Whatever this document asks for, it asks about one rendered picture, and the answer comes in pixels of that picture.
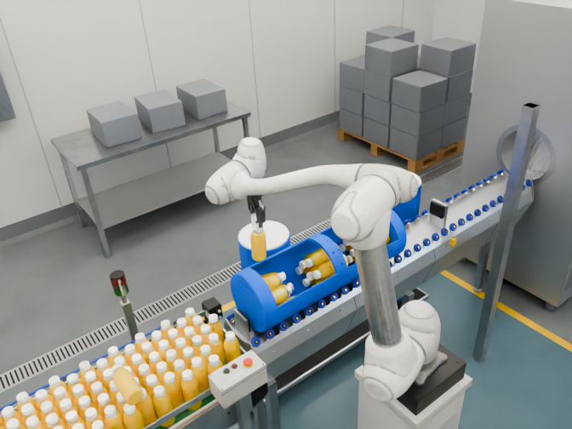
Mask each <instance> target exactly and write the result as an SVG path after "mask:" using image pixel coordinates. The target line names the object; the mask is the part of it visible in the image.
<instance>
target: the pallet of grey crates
mask: <svg viewBox="0 0 572 429"><path fill-rule="evenodd" d="M476 45H477V44H476V43H472V42H468V41H464V40H460V39H455V38H452V37H443V38H439V39H437V40H433V41H430V42H427V43H423V44H422V45H421V52H420V56H419V55H418V48H419V44H417V43H415V31H414V30H410V29H405V28H401V27H396V26H384V27H381V28H378V29H374V30H371V31H367V32H366V45H365V55H363V56H359V57H357V58H354V59H350V60H346V61H342V62H340V127H339V128H338V140H342V141H346V140H349V139H352V138H354V137H356V138H359V139H360V140H364V141H366V142H368V143H370V144H371V147H370V154H372V155H374V156H376V157H378V156H379V155H382V154H384V153H386V152H391V153H393V154H395V155H398V156H400V157H403V158H405V159H407V160H408V171H409V172H411V173H414V174H415V173H417V172H420V171H421V170H423V169H426V168H428V167H430V166H432V165H434V164H436V163H439V162H441V161H443V160H444V159H447V158H449V157H452V156H454V155H455V154H457V153H460V152H463V148H464V142H465V140H464V133H465V126H466V111H467V105H468V99H469V94H470V91H471V85H472V74H473V69H472V68H473V64H474V58H475V51H476Z"/></svg>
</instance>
